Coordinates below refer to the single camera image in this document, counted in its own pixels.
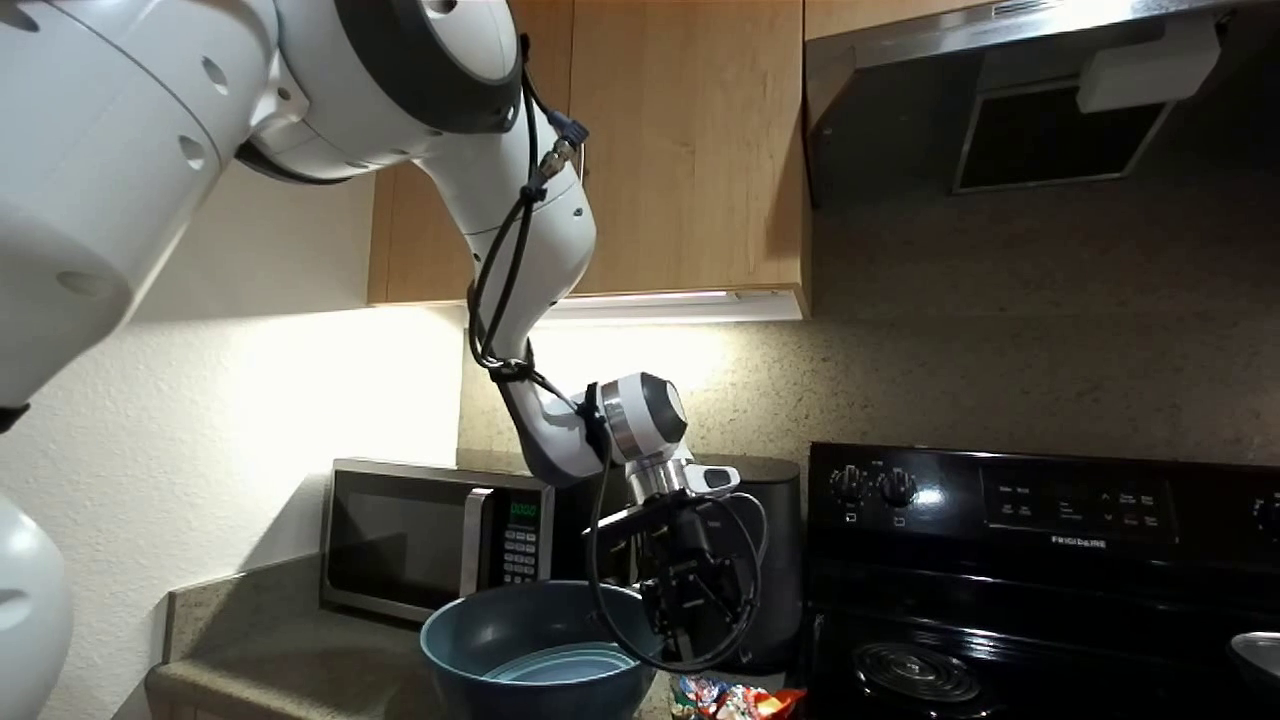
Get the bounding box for white hood lamp cover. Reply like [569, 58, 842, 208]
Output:
[1078, 18, 1223, 117]

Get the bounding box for large stove coil burner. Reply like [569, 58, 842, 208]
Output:
[851, 637, 991, 710]

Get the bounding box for blue bowl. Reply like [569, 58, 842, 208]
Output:
[417, 581, 672, 720]

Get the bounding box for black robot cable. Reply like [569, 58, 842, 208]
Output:
[460, 65, 775, 675]

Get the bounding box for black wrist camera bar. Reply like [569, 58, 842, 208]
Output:
[575, 484, 751, 545]

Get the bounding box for wooden wall cabinet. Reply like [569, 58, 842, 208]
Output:
[367, 0, 811, 308]

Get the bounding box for black electric stove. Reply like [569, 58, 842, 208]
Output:
[785, 441, 1280, 720]

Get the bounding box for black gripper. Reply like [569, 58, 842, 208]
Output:
[629, 505, 759, 672]

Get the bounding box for grey metal pan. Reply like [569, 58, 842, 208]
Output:
[1227, 627, 1280, 689]

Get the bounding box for black stove knob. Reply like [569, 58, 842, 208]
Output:
[827, 461, 871, 513]
[871, 461, 926, 513]

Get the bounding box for black steel microwave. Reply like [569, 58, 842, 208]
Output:
[316, 454, 560, 627]

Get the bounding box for steel range hood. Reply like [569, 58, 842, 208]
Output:
[801, 0, 1280, 212]

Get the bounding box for under cabinet light strip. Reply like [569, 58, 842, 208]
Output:
[554, 289, 808, 324]

